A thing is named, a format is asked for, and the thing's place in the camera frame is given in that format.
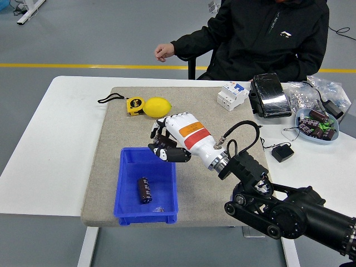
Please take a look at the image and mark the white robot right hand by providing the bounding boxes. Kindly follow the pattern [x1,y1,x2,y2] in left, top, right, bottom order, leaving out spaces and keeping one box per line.
[147,111,228,170]

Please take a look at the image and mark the person's right hand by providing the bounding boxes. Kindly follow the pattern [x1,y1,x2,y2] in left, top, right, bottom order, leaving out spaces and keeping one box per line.
[154,43,175,62]

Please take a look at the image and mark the blue plastic box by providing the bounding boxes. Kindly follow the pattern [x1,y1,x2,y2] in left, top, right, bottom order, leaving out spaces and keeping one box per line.
[113,145,179,226]

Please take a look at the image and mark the black chair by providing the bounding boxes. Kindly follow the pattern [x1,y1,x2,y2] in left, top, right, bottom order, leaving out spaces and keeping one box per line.
[177,48,216,80]

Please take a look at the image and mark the yellow lemon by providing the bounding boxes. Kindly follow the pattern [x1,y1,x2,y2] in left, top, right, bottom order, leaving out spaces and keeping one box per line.
[142,96,172,118]

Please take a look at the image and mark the white circuit breaker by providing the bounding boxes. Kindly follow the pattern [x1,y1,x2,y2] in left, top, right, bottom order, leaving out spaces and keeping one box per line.
[216,81,250,112]

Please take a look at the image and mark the yellow tape measure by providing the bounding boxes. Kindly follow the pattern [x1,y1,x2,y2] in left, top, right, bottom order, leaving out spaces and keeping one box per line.
[97,93,145,117]

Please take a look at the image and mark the white floor stand base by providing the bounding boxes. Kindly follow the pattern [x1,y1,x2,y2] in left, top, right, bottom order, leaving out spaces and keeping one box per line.
[207,0,223,14]

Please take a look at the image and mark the grey-brown mat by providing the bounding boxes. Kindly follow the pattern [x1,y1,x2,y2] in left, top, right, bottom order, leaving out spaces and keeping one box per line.
[80,86,281,228]

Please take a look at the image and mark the black plastic-wrapped case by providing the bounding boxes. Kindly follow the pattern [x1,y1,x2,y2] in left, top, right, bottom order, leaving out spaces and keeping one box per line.
[248,73,292,119]

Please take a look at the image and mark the person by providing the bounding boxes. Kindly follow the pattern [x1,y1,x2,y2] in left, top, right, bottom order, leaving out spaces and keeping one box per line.
[171,0,330,81]

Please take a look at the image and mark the clear bag of metal nuts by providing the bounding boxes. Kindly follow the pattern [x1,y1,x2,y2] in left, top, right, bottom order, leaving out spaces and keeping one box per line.
[283,81,320,116]

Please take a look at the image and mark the light blue bowl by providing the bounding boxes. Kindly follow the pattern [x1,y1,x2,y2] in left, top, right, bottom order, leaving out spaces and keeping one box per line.
[294,107,340,145]

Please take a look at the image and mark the green plastic connectors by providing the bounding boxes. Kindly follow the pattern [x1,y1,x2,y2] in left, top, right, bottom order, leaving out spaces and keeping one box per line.
[317,119,335,131]

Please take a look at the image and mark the white table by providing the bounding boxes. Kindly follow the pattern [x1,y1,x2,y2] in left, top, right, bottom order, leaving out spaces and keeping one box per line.
[0,75,356,267]

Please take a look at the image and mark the clear bag of blue parts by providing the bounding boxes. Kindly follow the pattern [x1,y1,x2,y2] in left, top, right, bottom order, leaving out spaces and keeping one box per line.
[305,75,352,112]

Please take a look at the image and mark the small black adapter with cord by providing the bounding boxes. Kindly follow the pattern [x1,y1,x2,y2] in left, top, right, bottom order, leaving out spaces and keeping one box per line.
[261,136,295,164]

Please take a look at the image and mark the thin wire loop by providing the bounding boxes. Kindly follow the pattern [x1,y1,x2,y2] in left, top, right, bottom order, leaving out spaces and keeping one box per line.
[281,126,300,141]

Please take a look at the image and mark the white desk frame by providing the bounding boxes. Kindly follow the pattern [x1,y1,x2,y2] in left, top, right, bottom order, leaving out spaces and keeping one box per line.
[16,0,47,26]

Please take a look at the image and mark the black power adapter with cable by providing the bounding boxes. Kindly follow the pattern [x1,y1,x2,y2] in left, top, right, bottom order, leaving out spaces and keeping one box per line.
[300,80,344,120]

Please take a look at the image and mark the black floor cables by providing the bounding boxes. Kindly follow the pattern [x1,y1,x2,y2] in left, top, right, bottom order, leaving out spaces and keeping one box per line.
[12,2,28,16]

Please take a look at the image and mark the black floor cable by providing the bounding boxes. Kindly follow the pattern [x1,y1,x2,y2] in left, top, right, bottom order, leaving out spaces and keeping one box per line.
[328,24,356,41]

